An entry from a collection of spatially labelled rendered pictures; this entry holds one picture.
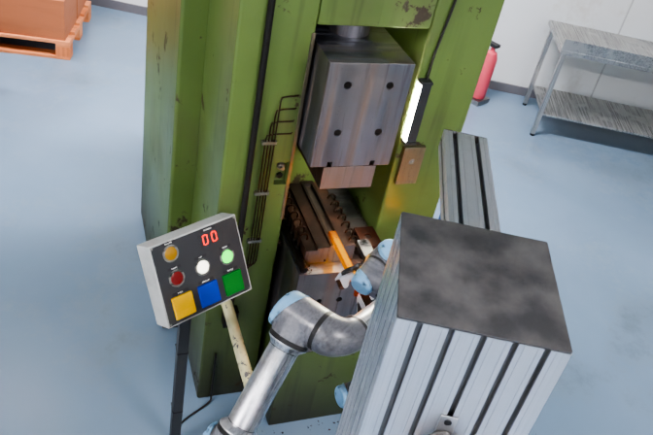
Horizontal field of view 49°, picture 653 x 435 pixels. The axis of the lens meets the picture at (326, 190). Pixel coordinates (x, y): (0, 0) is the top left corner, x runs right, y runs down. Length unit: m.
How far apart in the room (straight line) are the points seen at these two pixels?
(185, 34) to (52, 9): 3.21
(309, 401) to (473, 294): 2.29
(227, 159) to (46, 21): 3.61
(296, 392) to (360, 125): 1.32
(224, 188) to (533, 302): 1.67
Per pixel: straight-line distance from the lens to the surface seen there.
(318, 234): 2.77
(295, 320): 1.91
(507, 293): 1.10
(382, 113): 2.42
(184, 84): 2.84
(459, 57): 2.62
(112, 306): 3.80
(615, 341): 4.44
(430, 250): 1.12
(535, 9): 6.53
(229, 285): 2.47
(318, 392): 3.27
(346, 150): 2.46
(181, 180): 3.08
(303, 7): 2.31
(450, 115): 2.74
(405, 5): 2.43
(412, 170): 2.79
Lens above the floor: 2.70
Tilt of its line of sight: 35 degrees down
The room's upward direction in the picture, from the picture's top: 12 degrees clockwise
